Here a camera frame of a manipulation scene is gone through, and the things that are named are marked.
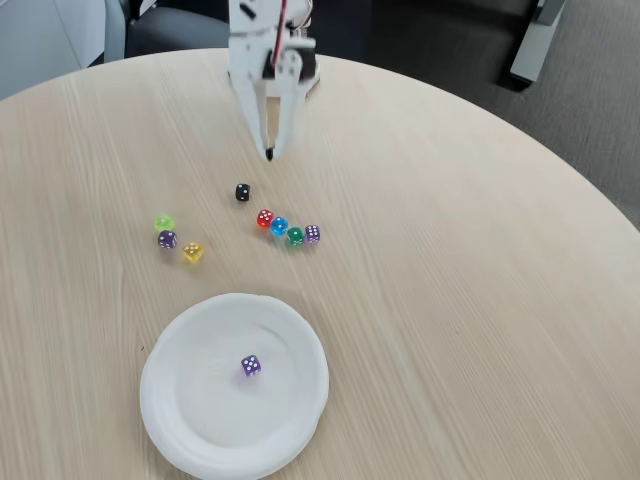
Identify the red black servo cable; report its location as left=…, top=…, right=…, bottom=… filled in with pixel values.
left=293, top=0, right=315, bottom=32
left=271, top=0, right=290, bottom=67

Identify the white cabinet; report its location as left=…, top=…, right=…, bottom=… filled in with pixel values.
left=0, top=0, right=126, bottom=101

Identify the white paper plate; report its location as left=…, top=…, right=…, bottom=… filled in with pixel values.
left=138, top=292, right=330, bottom=480

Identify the dark grey office chair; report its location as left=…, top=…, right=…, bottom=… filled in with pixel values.
left=124, top=0, right=232, bottom=59

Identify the grey desk leg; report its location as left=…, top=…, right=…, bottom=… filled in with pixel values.
left=509, top=0, right=566, bottom=85

